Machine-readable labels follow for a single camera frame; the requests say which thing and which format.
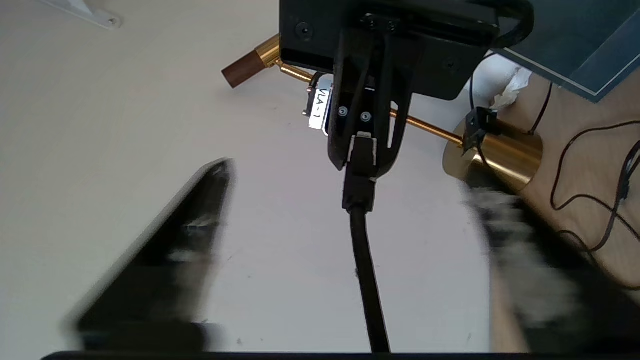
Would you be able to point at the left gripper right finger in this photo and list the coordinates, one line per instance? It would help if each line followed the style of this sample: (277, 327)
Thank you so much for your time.
(550, 280)

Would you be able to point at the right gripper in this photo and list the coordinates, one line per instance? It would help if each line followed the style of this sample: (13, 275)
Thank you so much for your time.
(310, 30)

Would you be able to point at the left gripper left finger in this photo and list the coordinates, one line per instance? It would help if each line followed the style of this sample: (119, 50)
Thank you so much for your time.
(165, 270)

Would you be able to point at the brass desk lamp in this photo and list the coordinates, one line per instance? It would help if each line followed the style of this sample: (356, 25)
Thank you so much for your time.
(505, 155)

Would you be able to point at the white crumpled tissue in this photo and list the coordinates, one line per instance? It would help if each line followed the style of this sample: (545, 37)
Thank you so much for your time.
(512, 87)

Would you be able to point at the dark blue paper bag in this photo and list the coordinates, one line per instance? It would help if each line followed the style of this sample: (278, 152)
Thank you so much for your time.
(575, 40)

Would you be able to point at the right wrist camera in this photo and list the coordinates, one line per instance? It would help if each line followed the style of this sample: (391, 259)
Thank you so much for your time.
(320, 107)

